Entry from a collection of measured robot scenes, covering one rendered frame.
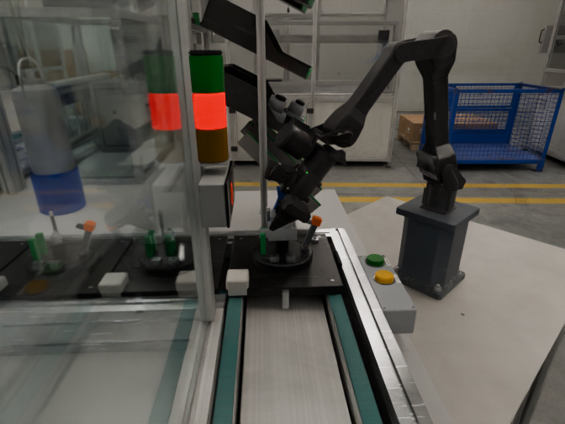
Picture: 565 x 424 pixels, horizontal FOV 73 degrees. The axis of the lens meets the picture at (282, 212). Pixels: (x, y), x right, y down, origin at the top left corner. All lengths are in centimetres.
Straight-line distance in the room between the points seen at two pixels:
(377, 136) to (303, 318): 429
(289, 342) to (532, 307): 60
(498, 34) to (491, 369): 964
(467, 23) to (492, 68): 116
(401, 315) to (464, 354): 16
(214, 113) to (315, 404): 46
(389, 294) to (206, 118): 50
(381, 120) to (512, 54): 591
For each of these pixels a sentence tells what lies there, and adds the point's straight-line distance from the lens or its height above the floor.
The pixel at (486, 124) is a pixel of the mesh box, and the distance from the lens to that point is 518.
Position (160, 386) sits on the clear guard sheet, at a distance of 44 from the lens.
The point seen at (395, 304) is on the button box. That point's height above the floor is 96.
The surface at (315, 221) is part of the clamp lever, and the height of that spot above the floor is 106.
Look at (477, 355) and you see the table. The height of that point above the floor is 86.
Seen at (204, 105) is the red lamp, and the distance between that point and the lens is 57.
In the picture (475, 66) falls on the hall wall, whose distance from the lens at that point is 1014.
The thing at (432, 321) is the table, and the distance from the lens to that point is 95.
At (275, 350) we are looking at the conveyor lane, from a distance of 74.
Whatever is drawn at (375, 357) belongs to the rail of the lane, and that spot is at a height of 96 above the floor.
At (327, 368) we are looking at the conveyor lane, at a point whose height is 92.
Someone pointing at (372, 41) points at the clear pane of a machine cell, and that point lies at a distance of 484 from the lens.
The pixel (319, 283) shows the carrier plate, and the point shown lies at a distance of 81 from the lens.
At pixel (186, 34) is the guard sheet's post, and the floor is 143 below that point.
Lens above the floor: 142
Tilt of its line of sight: 23 degrees down
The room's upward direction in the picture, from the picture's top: straight up
